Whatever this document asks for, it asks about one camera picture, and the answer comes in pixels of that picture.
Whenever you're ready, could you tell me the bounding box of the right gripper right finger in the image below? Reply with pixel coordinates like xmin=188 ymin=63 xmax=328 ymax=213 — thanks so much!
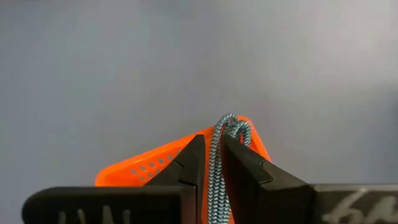
xmin=220 ymin=134 xmax=398 ymax=224

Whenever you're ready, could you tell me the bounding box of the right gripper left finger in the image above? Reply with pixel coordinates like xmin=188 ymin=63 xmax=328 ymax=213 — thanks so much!
xmin=21 ymin=134 xmax=206 ymax=224

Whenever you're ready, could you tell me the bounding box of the teal white braided cable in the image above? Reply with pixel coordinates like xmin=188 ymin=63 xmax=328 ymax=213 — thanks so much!
xmin=206 ymin=113 xmax=253 ymax=224

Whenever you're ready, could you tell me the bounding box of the orange plastic basket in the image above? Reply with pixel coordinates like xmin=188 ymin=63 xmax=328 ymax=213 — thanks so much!
xmin=95 ymin=114 xmax=272 ymax=224

